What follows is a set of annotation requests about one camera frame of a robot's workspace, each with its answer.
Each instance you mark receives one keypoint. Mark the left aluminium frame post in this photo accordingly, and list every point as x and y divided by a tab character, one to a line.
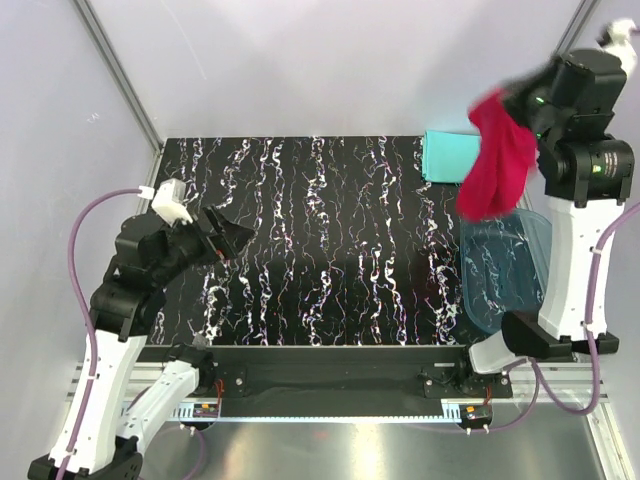
96	31

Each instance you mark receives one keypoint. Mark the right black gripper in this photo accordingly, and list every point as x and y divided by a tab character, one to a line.
514	89

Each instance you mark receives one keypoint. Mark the right aluminium frame post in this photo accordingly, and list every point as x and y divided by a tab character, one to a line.
569	38

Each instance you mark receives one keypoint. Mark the folded cyan t shirt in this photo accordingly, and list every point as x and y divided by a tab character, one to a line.
447	158

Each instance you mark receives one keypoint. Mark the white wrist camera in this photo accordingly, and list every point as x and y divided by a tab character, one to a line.
617	34
167	201

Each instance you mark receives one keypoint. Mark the red t shirt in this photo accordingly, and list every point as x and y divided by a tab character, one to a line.
507	154

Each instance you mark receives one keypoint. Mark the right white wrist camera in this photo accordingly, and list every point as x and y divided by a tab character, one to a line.
617	34

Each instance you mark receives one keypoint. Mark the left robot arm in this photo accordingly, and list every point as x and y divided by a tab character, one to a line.
99	439

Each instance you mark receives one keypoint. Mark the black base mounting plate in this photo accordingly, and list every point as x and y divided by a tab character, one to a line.
299	383

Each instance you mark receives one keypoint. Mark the clear blue plastic bin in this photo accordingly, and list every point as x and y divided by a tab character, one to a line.
505	266

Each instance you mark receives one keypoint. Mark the aluminium frame post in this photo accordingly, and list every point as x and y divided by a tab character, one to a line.
569	38
96	31

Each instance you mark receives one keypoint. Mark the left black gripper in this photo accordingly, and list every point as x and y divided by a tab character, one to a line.
230	239

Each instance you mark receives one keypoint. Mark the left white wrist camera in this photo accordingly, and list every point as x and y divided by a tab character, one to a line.
167	201

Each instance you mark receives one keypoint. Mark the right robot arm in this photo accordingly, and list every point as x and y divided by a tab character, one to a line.
588	178

